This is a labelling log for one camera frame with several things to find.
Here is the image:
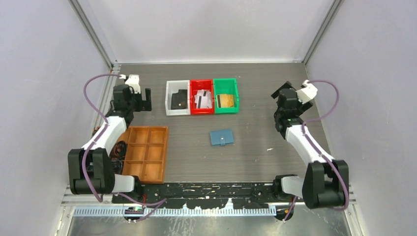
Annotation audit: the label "blue card holder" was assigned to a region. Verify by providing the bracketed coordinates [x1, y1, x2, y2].
[209, 129, 234, 147]

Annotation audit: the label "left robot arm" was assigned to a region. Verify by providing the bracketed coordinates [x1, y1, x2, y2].
[67, 85, 152, 203]

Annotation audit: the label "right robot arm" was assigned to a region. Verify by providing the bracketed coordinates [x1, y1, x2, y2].
[271, 80, 349, 210]

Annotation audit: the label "black cards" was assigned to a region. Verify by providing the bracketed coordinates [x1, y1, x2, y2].
[171, 89, 188, 110]

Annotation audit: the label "white cards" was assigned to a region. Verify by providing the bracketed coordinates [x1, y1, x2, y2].
[194, 89, 212, 109]

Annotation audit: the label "gold cards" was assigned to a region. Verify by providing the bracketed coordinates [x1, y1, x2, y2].
[216, 93, 235, 108]

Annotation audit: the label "white plastic bin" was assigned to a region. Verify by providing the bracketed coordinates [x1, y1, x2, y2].
[165, 80, 191, 116]

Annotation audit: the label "wooden compartment tray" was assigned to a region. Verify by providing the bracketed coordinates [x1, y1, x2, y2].
[119, 126, 169, 184]

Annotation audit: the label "red plastic bin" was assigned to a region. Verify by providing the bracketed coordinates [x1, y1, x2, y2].
[190, 79, 214, 115]

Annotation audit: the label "green plastic bin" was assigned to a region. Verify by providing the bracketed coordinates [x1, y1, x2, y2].
[213, 78, 240, 114]

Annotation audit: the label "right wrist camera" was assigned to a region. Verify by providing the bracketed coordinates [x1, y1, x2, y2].
[296, 80, 318, 104]

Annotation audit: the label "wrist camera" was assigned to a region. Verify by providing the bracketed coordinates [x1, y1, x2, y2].
[124, 74, 141, 94]
[296, 80, 318, 104]

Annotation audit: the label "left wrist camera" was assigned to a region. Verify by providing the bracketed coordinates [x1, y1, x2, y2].
[124, 74, 141, 94]

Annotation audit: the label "black straps bundle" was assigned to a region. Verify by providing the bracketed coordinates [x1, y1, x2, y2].
[111, 140, 128, 175]

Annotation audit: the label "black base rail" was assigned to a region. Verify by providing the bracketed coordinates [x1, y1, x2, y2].
[125, 182, 293, 209]

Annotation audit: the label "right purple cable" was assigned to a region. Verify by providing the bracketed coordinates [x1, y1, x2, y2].
[283, 80, 350, 223]

